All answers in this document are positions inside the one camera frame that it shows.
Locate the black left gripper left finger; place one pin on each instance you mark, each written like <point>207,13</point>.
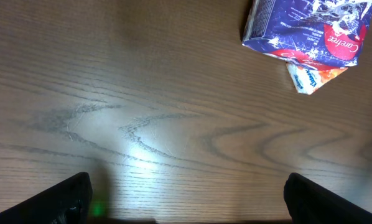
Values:
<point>66,202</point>

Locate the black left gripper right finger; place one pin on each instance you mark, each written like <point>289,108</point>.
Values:
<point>308,202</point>

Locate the small orange box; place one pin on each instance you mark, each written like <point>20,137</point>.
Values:
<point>308,81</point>

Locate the purple snack bag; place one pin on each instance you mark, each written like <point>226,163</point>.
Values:
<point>313,34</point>

